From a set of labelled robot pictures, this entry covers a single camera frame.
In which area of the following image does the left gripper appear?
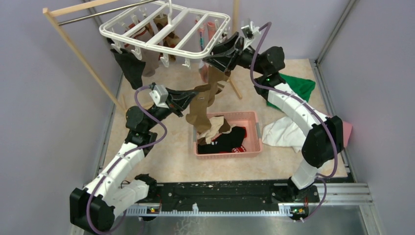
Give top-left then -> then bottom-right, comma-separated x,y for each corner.
145,87 -> 198,130

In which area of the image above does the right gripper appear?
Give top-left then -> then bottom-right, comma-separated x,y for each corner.
202,33 -> 266,75

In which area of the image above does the pink sock with teal spots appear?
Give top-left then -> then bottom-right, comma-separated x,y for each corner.
198,22 -> 216,83

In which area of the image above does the white plastic clip hanger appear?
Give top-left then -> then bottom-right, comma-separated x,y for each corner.
99,0 -> 231,67

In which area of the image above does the plain tan brown sock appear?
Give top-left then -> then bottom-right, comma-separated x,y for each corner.
207,66 -> 230,107

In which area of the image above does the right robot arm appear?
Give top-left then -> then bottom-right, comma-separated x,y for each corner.
203,33 -> 345,202

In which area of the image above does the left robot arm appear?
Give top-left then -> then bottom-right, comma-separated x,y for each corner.
69,83 -> 199,235

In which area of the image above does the pile of socks in basket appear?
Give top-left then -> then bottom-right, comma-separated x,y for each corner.
197,116 -> 247,155

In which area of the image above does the black hanging sock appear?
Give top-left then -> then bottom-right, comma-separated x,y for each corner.
110,47 -> 146,90

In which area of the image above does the pink plastic basket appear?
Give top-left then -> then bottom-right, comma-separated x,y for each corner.
193,111 -> 263,159

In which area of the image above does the orange brown argyle sock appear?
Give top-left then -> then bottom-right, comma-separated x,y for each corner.
153,13 -> 181,48

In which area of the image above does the green shirt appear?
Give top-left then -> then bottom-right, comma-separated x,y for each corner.
280,73 -> 316,102

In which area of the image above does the white cloth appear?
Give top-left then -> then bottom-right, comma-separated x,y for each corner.
262,117 -> 306,153

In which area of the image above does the pink cloth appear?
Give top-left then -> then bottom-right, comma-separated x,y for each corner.
342,121 -> 353,148

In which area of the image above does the wooden clothes rack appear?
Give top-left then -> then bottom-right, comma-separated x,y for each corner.
43,0 -> 236,112

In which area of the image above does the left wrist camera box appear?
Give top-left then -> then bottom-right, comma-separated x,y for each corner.
149,84 -> 168,108

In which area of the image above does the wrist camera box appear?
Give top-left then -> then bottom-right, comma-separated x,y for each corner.
149,84 -> 168,108
241,18 -> 261,50

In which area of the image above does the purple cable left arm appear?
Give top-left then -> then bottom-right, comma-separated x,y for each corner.
86,85 -> 168,235

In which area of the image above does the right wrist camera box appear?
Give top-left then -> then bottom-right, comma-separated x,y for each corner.
241,18 -> 261,50

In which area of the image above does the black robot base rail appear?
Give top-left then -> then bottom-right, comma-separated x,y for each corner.
112,180 -> 373,223

